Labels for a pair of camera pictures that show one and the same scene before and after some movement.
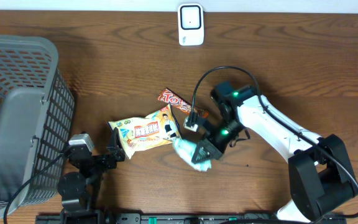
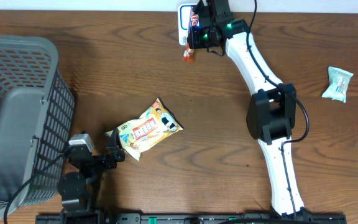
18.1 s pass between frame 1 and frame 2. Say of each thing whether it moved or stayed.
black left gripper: stayed
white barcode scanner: stayed
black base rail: stayed
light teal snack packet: moved
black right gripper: moved
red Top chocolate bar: moved
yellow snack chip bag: moved
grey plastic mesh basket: stayed
